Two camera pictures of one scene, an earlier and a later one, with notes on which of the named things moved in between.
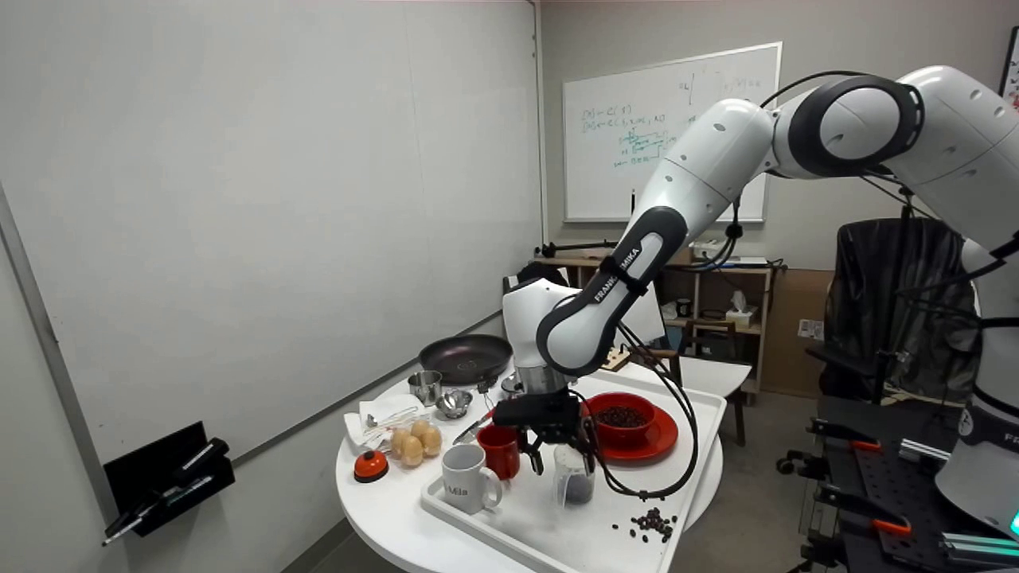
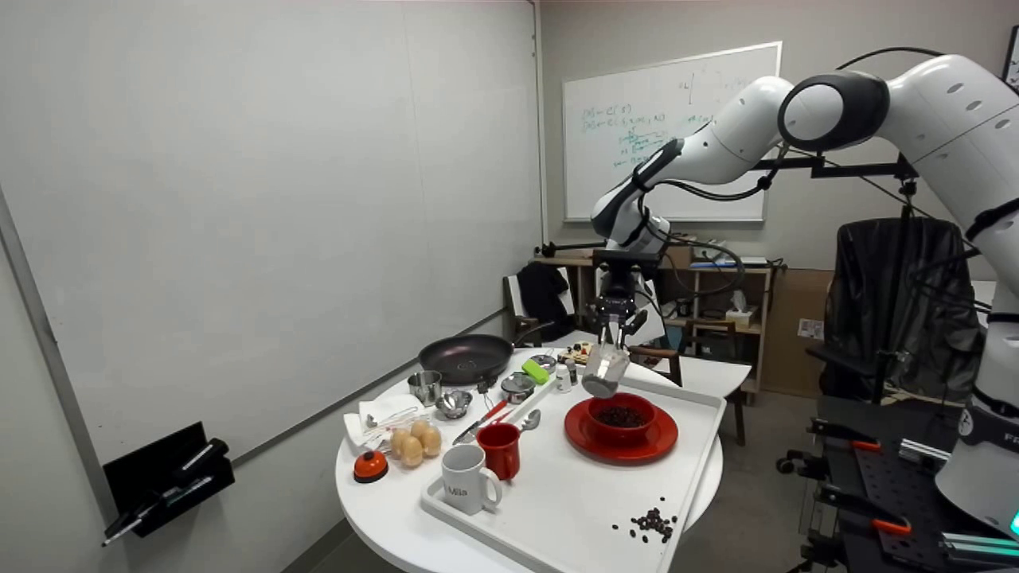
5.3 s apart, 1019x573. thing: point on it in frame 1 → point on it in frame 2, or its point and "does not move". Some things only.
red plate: (662, 446) does not move
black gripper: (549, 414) → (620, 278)
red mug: (500, 446) does not move
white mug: (462, 479) does not move
